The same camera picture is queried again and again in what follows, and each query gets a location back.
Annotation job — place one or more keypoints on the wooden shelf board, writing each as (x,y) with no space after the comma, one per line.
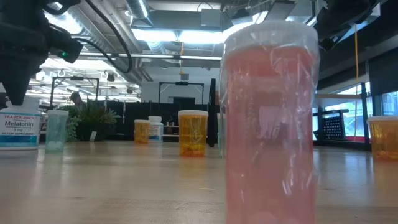
(339,96)

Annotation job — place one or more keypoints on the pink pill vial white cap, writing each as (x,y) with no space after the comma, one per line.
(270,124)

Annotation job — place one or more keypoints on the grey ceiling box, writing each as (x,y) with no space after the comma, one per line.
(211,18)

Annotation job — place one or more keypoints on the bright ceiling light panel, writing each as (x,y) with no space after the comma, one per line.
(186,36)

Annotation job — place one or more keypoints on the white Melatonin supplement bottle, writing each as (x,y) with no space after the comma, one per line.
(20,133)

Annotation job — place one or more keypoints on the silver ceiling ventilation duct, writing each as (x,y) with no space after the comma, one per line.
(90,28)

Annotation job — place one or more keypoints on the green pill vial white cap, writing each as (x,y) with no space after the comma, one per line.
(57,133)

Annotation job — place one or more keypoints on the black background rig frame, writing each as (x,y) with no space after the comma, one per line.
(76,78)
(182,83)

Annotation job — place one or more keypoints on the grey ceiling conduit pipe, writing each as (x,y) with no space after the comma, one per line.
(155,56)

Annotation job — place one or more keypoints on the black aluminium table frame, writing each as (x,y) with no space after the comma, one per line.
(342,143)

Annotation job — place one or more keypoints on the small white rack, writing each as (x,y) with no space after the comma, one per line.
(171,130)

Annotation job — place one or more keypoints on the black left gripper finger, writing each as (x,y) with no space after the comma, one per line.
(19,84)

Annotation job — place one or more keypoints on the black perforated metal panel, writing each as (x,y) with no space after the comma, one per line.
(333,126)

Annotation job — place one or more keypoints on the black room divider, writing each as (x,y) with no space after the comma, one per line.
(133,115)

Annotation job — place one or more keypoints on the person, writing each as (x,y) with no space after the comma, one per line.
(76,99)

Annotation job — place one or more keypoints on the black shelf side frame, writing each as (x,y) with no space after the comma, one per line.
(212,124)
(366,118)

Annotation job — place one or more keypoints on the white plant pot label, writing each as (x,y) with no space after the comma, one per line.
(93,135)

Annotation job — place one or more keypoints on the orange pill bottle white cap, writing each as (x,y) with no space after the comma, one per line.
(192,137)
(141,133)
(384,140)

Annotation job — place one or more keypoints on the black plant pot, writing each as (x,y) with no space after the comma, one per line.
(84,132)

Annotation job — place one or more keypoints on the green artificial plant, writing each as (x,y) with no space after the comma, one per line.
(93,113)

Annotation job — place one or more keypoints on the white bottle blue label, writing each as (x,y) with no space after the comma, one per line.
(155,130)

